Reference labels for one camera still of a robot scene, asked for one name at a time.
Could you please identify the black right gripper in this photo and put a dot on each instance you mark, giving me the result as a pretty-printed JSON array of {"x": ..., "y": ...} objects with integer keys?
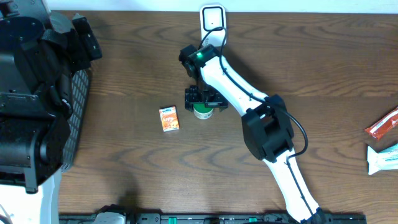
[{"x": 190, "y": 98}]

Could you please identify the green lid jar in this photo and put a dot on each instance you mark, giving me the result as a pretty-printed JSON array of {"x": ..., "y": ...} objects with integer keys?
[{"x": 202, "y": 112}]

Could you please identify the small orange snack box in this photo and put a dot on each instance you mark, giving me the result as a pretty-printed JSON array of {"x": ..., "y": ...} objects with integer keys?
[{"x": 169, "y": 119}]

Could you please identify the orange candy bar wrapper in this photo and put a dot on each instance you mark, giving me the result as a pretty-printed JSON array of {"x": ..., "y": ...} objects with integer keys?
[{"x": 384, "y": 125}]

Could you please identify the teal wipes packet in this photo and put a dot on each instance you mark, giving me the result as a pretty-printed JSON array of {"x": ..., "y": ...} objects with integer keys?
[{"x": 383, "y": 160}]

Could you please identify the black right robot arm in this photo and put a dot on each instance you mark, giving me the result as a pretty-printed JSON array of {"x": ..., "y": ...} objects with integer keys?
[{"x": 267, "y": 126}]

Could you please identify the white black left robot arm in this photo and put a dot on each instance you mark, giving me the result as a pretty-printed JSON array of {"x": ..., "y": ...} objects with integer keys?
[{"x": 45, "y": 80}]

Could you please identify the white barcode scanner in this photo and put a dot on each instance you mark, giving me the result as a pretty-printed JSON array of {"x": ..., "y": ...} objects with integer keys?
[{"x": 212, "y": 21}]

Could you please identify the grey plastic mesh basket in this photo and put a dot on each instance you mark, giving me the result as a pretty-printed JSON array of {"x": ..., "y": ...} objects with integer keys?
[{"x": 80, "y": 88}]

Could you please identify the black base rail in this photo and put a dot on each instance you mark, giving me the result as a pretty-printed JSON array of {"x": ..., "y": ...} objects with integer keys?
[{"x": 118, "y": 214}]

